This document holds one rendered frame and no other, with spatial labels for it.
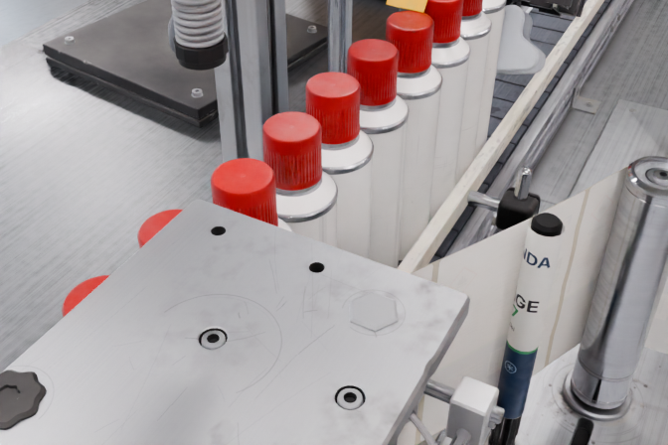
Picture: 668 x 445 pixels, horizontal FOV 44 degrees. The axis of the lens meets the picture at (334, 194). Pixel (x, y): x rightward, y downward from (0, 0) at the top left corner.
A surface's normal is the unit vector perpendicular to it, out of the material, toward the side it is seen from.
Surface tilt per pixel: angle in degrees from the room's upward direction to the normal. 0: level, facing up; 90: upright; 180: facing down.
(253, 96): 90
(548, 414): 0
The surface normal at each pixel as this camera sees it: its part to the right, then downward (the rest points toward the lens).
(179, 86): 0.03, -0.80
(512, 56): -0.42, 0.11
